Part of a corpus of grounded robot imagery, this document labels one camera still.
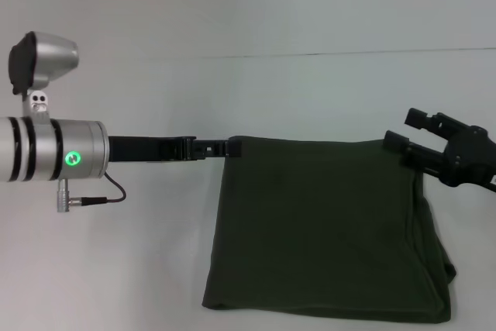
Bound dark left gripper cable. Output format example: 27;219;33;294
72;174;128;206

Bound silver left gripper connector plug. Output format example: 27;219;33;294
57;179;75;214

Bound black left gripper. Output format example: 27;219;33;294
107;135;244;164

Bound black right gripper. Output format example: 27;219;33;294
382;107;496;193

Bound dark green FREE! t-shirt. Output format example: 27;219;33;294
201;135;458;315

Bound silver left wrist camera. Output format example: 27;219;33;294
8;31;80;119

